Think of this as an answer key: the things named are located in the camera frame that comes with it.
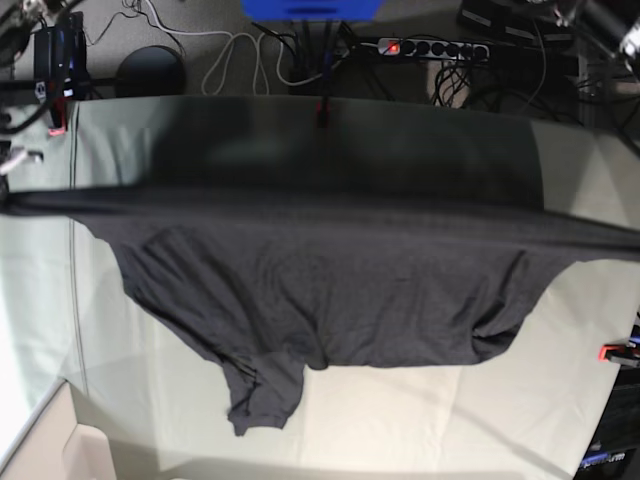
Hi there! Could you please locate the dark grey t-shirt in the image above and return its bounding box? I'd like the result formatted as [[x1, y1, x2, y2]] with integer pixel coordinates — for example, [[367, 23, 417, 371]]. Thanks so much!
[[1, 187, 639, 436]]

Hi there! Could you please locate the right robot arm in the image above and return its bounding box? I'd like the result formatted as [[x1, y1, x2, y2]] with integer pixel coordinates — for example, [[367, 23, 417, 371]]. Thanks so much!
[[1, 0, 82, 68]]

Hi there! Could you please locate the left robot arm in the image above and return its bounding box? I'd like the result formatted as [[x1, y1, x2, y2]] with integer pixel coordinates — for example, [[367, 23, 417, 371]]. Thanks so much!
[[553, 0, 639, 60]]

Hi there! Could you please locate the red black clamp top centre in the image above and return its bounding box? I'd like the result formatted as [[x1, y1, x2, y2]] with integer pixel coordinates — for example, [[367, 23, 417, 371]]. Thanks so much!
[[316, 97, 330, 128]]

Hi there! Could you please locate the red black clamp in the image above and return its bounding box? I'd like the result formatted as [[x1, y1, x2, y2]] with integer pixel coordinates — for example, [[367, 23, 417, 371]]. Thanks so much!
[[599, 344, 639, 369], [34, 81, 67, 137], [316, 97, 330, 128]]

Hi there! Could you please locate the black power strip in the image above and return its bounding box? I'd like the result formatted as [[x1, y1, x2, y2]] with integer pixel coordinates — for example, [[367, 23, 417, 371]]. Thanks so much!
[[377, 38, 491, 63]]

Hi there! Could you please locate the blue box top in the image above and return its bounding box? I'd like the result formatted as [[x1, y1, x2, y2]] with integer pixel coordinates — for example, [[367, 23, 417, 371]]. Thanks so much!
[[242, 0, 382, 21]]

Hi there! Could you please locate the round black base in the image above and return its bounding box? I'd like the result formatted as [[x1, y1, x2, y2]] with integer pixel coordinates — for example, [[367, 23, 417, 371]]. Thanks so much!
[[114, 45, 187, 98]]

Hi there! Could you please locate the light green table cloth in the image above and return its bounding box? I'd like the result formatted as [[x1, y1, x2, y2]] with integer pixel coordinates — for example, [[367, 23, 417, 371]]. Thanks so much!
[[1, 96, 639, 479]]

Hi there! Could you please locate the red black clamp left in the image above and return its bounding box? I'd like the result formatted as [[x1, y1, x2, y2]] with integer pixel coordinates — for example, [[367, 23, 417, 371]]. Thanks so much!
[[34, 81, 67, 137]]

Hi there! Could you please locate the red black clamp right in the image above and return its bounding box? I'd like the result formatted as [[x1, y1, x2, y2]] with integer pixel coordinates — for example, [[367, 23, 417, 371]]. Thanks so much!
[[599, 344, 639, 369]]

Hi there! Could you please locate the beige box corner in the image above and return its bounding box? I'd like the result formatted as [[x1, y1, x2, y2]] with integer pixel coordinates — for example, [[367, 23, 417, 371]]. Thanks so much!
[[1, 380, 117, 480]]

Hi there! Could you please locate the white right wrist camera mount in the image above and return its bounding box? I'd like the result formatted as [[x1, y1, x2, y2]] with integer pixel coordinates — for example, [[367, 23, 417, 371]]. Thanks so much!
[[0, 147, 44, 176]]

